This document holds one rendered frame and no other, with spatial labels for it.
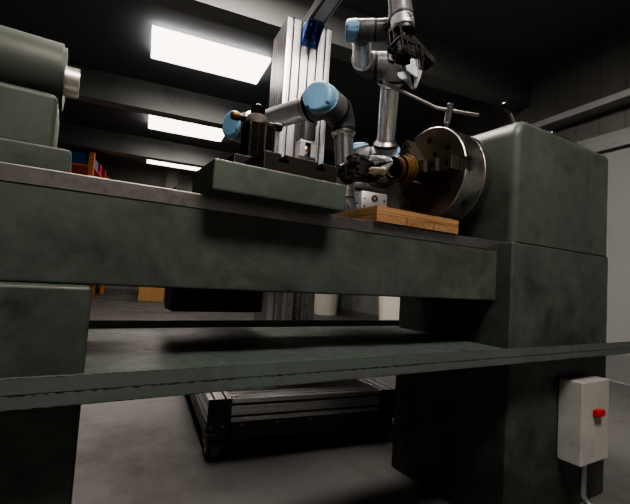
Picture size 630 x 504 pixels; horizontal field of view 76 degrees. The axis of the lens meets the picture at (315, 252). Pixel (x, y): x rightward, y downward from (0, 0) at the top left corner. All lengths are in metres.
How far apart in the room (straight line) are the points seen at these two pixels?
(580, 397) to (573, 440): 0.14
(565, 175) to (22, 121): 1.52
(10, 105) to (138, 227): 0.30
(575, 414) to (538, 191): 0.72
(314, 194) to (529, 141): 0.83
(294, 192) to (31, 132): 0.49
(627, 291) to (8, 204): 4.13
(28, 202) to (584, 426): 1.58
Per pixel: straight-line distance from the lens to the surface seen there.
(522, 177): 1.42
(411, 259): 1.11
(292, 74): 2.24
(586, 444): 1.65
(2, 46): 0.97
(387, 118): 2.01
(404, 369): 0.93
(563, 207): 1.61
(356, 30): 1.61
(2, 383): 0.68
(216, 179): 0.77
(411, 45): 1.44
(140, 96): 6.03
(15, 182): 0.80
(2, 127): 0.91
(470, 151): 1.36
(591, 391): 1.63
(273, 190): 0.81
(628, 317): 4.26
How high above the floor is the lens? 0.72
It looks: 3 degrees up
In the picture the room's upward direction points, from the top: 4 degrees clockwise
